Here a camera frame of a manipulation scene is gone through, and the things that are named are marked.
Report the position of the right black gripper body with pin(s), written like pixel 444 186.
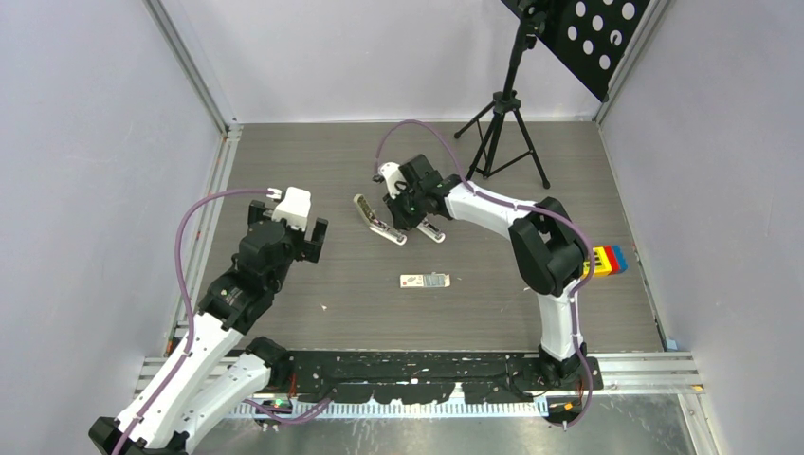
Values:
pixel 410 197

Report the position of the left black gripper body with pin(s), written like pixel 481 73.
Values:
pixel 295 243

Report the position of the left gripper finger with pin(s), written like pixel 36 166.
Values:
pixel 258 212
pixel 316 241

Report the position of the blue white stapler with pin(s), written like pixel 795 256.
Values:
pixel 431 231

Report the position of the white staple box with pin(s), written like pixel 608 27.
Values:
pixel 424 281

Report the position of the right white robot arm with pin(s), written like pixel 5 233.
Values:
pixel 549 251

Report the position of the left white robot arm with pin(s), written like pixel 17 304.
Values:
pixel 179 406

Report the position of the black tripod stand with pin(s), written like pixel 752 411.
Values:
pixel 502 107

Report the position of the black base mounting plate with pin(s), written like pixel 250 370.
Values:
pixel 418 378

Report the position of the colourful block toy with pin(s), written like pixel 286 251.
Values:
pixel 609 260

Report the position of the black perforated panel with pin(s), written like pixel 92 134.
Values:
pixel 589 38

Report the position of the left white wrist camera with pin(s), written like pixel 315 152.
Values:
pixel 293 207

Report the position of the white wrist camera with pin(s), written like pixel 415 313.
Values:
pixel 293 207
pixel 391 175

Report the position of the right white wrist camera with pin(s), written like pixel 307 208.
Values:
pixel 391 175

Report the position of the aluminium frame rail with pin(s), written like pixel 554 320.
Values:
pixel 175 26

